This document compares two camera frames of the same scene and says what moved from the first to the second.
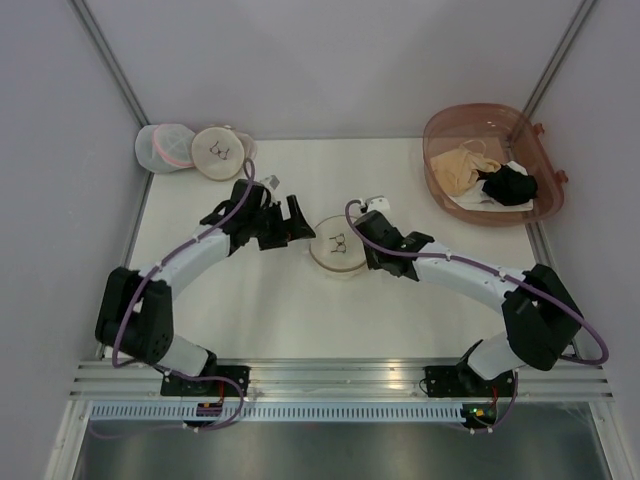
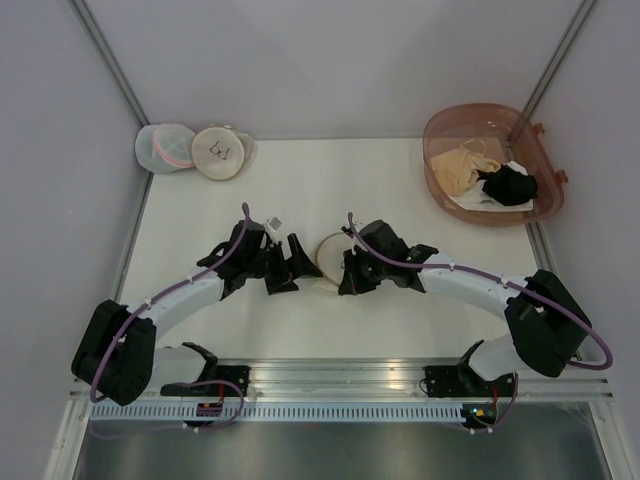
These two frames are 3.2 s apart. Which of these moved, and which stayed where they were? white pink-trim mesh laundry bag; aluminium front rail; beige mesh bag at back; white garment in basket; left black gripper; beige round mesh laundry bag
Moved: beige round mesh laundry bag; left black gripper
Stayed: white pink-trim mesh laundry bag; beige mesh bag at back; aluminium front rail; white garment in basket
